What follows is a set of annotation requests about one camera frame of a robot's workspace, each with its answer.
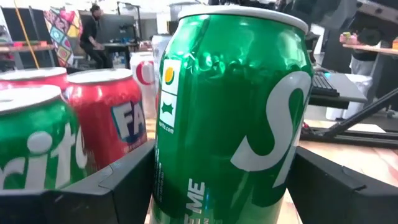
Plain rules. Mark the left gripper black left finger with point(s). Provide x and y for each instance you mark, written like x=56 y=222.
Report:
x=77 y=205

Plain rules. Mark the colourful patchwork cloth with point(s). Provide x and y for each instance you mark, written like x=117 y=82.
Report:
x=63 y=37

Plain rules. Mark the silver Diet Coke can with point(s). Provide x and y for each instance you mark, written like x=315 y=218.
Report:
x=143 y=74

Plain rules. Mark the blue backlit keyboard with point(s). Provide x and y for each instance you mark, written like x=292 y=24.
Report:
x=323 y=84

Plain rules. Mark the black metal table frame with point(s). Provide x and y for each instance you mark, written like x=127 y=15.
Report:
x=357 y=137

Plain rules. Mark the wooden-top desk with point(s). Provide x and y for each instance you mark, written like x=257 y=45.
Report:
x=373 y=49

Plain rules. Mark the green Sprite soda can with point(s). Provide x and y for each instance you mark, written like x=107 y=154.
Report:
x=224 y=118
x=37 y=149

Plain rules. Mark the person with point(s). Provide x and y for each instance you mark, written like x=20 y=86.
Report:
x=91 y=37
x=367 y=46

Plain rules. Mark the large dark screen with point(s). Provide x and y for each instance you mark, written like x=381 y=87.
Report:
x=116 y=28

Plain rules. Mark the black cabinet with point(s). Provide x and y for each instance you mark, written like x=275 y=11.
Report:
x=23 y=28

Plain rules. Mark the dark keyboard desk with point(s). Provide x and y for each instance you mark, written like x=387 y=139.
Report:
x=348 y=93

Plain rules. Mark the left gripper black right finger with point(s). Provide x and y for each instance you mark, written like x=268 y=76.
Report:
x=342 y=199

